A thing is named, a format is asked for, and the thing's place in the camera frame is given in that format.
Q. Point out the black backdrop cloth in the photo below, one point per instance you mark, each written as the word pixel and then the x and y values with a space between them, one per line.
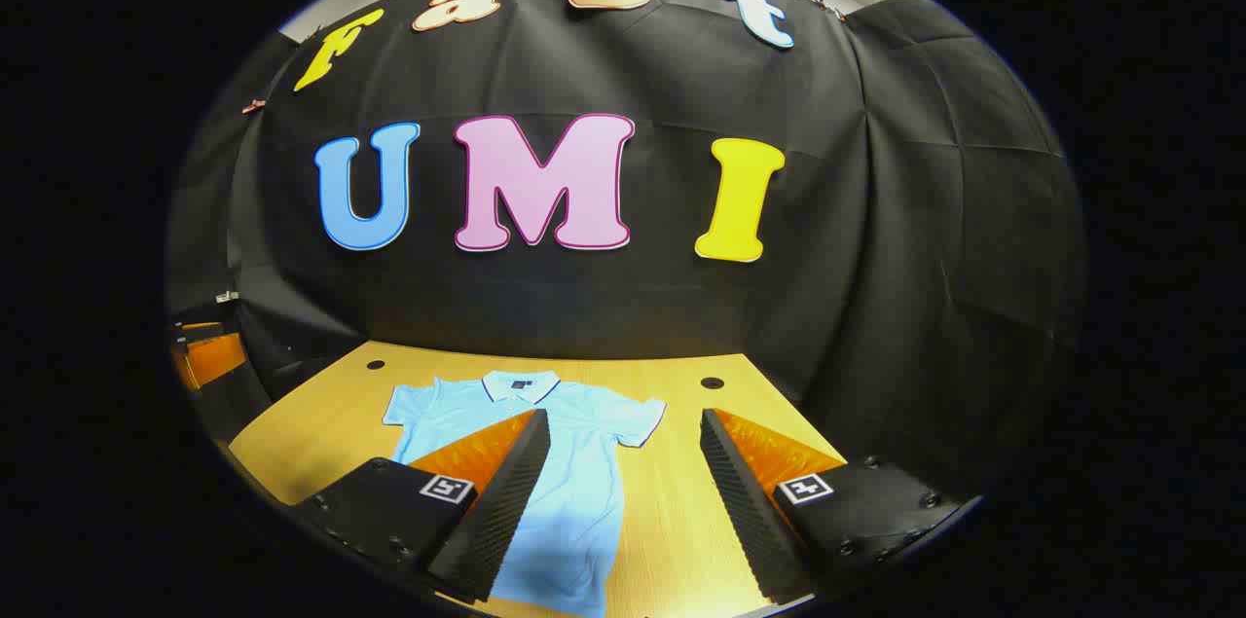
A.
pixel 633 307

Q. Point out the copper cloth clip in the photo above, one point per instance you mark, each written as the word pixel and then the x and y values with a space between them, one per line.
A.
pixel 253 105

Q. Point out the light blue T-shirt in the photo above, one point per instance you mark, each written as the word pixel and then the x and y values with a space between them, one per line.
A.
pixel 584 462

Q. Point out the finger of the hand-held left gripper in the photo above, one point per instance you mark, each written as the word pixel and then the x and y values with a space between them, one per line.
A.
pixel 216 357

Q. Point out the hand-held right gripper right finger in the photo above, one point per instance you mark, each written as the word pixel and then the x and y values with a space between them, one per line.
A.
pixel 745 501

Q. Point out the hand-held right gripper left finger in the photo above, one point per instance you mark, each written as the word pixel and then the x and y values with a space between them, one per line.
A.
pixel 506 501

